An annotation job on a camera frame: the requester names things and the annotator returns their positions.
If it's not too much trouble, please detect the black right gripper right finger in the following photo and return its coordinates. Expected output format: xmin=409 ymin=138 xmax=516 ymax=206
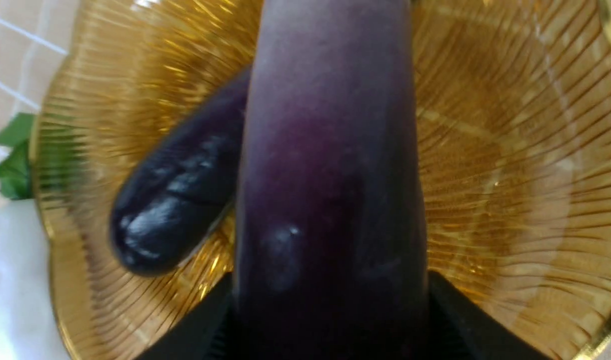
xmin=427 ymin=271 xmax=548 ymax=360

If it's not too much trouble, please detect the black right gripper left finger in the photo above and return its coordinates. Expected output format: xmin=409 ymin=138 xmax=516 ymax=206
xmin=137 ymin=272 xmax=234 ymax=360

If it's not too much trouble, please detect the purple eggplant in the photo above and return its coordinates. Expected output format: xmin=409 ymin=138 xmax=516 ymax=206
xmin=233 ymin=0 xmax=429 ymax=360
xmin=109 ymin=66 xmax=252 ymax=277

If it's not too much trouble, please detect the white radish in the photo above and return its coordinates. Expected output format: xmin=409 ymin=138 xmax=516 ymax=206
xmin=0 ymin=112 xmax=70 ymax=360

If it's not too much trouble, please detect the amber glass plate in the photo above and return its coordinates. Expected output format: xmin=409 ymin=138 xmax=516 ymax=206
xmin=29 ymin=0 xmax=611 ymax=360

